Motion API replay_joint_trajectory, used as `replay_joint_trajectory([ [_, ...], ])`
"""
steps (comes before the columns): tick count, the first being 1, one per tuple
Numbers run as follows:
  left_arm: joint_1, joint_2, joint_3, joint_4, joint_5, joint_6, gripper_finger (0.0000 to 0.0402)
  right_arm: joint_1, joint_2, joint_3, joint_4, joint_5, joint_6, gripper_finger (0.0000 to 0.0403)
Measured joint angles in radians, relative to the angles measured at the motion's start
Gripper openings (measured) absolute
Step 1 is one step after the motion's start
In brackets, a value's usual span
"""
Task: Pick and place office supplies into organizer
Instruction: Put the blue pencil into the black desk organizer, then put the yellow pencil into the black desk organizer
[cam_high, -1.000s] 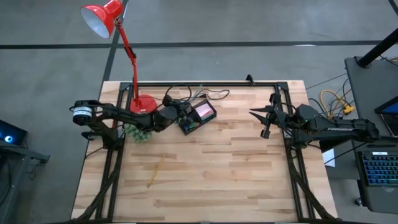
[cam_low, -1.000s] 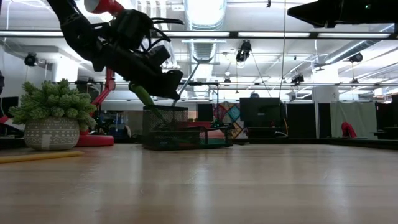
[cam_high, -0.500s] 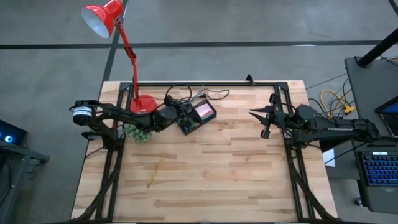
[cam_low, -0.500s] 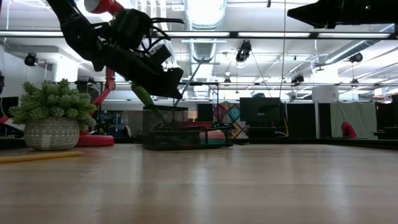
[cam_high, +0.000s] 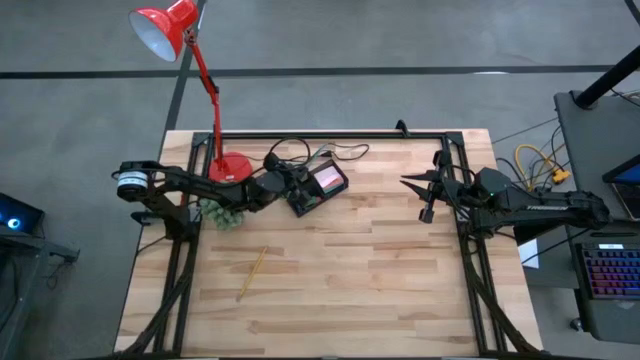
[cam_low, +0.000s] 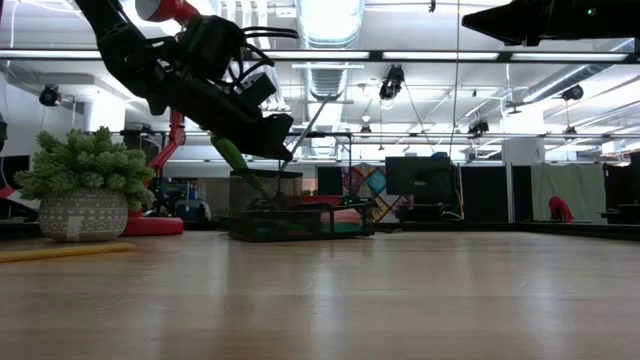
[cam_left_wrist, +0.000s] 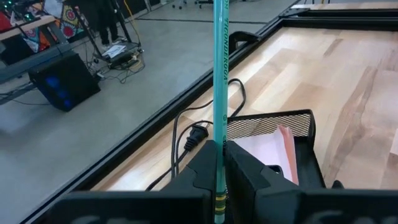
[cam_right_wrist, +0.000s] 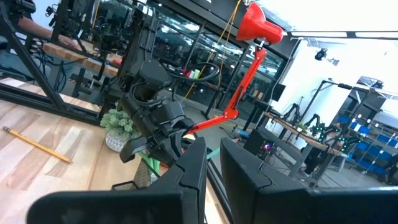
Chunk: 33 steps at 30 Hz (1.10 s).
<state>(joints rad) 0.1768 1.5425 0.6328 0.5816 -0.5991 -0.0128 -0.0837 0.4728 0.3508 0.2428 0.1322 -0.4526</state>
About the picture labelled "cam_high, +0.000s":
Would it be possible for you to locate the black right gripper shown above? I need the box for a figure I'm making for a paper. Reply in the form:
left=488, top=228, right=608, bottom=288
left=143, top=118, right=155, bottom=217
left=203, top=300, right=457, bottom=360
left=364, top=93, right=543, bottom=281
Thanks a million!
left=399, top=149, right=474, bottom=224

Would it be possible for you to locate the pink sticky note pad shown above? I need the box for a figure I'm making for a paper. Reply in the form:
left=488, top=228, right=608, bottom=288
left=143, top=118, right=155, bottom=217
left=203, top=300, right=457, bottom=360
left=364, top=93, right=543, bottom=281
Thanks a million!
left=313, top=165, right=346, bottom=191

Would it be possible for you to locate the black mesh desk organizer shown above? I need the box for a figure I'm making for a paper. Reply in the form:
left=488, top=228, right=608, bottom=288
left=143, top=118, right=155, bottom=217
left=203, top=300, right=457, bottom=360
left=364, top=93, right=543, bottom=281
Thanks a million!
left=287, top=159, right=350, bottom=218

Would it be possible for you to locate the red desk lamp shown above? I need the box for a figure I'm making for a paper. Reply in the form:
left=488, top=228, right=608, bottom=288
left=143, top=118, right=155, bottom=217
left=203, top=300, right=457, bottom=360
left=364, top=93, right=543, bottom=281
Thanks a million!
left=128, top=0, right=255, bottom=184

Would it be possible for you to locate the yellow pencil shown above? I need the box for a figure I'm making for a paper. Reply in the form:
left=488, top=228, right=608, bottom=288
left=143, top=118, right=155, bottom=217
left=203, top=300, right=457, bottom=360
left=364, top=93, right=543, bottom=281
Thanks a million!
left=236, top=245, right=270, bottom=303

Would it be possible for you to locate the white paper sheet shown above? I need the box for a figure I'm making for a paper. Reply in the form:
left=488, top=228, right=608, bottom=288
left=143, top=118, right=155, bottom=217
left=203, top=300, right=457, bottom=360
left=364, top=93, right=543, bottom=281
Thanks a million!
left=517, top=237, right=541, bottom=270

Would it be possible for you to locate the grey desk with pole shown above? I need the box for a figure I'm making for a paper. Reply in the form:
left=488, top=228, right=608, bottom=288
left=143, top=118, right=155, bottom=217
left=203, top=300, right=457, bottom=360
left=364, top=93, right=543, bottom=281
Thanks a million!
left=553, top=89, right=640, bottom=221

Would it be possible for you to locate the laptop with blue screen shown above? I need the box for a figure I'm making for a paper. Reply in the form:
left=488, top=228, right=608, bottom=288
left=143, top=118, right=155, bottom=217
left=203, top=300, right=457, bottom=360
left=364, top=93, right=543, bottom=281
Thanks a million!
left=602, top=154, right=640, bottom=221

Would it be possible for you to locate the black pole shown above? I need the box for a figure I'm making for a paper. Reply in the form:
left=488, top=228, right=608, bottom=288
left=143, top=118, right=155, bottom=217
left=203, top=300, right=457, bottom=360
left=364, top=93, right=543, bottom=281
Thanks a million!
left=572, top=44, right=640, bottom=109

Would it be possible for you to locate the backlit keyboard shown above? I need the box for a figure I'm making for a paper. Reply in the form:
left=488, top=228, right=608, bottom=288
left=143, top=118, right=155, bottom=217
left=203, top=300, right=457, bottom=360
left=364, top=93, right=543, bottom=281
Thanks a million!
left=574, top=242, right=640, bottom=301

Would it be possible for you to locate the grey desk with keyboard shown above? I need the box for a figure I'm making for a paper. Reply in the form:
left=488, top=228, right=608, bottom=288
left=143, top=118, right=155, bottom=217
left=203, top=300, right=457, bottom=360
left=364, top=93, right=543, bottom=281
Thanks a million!
left=564, top=215, right=640, bottom=346

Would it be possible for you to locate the computer with blue light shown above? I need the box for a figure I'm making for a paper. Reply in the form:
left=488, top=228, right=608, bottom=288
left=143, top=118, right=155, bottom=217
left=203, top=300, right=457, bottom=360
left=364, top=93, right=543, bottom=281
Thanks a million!
left=0, top=192, right=44, bottom=234

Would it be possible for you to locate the dark grey side desk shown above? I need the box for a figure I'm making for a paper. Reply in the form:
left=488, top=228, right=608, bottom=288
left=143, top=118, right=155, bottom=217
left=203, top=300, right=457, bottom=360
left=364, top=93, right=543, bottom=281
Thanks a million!
left=0, top=224, right=81, bottom=360

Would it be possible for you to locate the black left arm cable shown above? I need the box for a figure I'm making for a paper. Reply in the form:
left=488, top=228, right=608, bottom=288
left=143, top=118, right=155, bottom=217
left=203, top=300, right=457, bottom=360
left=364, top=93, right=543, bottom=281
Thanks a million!
left=267, top=135, right=314, bottom=174

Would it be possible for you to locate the black aluminium table frame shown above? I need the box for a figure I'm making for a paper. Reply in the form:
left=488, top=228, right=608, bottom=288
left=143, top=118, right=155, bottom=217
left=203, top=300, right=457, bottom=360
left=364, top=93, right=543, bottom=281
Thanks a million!
left=114, top=130, right=544, bottom=360

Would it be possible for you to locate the black lamp power cable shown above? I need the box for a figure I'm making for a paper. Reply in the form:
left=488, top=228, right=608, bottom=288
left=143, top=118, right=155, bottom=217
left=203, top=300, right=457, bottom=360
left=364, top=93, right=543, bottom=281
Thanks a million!
left=252, top=142, right=371, bottom=170

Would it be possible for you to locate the yellow cable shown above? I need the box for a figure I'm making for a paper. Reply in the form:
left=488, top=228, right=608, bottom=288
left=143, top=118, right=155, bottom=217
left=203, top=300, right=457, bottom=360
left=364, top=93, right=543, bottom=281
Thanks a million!
left=514, top=143, right=572, bottom=209

